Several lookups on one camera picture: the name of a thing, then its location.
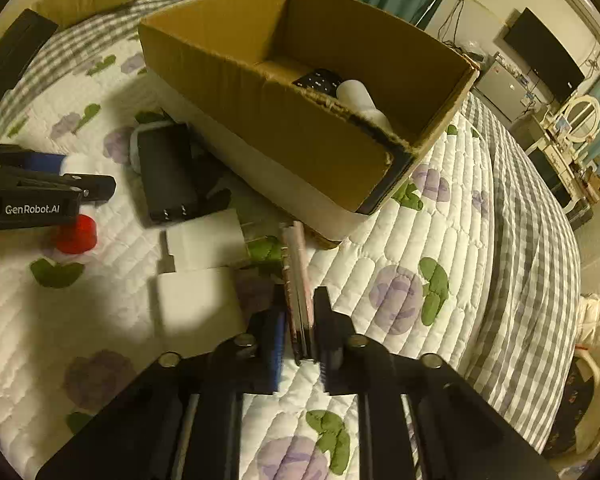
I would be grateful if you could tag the grey checkered bedspread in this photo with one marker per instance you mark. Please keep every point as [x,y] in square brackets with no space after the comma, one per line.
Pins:
[523,347]

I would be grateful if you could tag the red capped white bottle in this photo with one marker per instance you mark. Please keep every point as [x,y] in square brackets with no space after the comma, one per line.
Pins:
[77,237]

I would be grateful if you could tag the white floral quilted mat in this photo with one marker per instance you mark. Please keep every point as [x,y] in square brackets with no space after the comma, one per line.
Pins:
[83,312]

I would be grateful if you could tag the white cylindrical bottle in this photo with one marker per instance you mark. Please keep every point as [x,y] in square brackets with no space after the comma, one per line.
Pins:
[353,94]

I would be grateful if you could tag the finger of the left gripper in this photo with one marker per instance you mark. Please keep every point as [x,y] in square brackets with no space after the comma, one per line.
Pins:
[14,156]
[20,185]

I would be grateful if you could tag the white power adapter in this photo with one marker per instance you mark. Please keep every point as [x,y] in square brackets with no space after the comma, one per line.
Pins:
[207,242]

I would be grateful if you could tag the white puffer jacket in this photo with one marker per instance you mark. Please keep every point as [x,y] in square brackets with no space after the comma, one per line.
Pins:
[588,352]

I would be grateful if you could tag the pink patterned booklet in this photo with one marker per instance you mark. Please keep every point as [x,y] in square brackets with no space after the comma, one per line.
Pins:
[298,291]

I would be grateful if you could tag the black power bank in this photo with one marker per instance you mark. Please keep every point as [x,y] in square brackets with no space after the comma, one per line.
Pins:
[166,164]

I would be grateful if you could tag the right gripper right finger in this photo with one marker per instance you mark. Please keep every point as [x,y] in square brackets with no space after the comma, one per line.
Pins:
[417,418]

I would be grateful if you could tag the brown cardboard box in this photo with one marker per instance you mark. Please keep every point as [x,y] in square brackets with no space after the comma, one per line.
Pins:
[227,68]

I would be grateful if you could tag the black patterned garment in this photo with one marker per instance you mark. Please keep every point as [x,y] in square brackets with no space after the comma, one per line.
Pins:
[577,397]

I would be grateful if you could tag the white rectangular charger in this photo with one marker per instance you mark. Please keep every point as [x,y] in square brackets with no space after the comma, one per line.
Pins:
[190,301]

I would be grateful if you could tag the black remote control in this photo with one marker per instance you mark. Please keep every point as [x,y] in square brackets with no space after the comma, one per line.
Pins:
[320,80]

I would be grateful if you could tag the silver small refrigerator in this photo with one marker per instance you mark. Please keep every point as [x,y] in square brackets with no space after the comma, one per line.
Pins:
[503,90]

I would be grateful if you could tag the black wall television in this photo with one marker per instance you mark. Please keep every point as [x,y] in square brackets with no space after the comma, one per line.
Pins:
[545,55]

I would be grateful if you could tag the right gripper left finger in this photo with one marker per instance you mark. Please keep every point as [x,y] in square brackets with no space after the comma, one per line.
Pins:
[181,418]

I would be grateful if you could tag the white dressing table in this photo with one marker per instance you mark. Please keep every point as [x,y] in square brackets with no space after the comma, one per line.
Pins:
[559,169]

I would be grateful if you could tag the oval vanity mirror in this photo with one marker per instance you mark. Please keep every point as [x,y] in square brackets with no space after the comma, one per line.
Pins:
[578,121]

